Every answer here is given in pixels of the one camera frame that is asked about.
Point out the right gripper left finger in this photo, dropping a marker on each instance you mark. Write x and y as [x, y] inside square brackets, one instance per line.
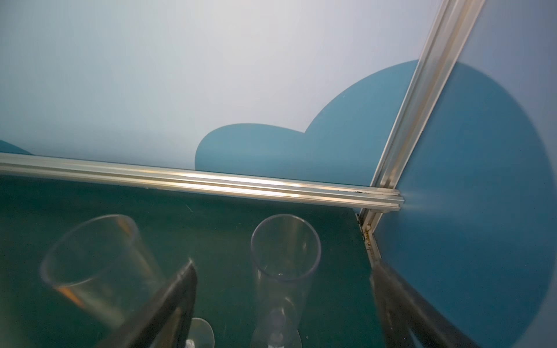
[165, 320]

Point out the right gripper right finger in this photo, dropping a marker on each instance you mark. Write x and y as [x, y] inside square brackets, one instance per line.
[406, 316]

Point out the clear glass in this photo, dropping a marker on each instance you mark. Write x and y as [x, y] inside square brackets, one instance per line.
[285, 252]
[104, 268]

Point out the back horizontal aluminium bar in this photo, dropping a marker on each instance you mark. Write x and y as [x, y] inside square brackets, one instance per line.
[272, 189]

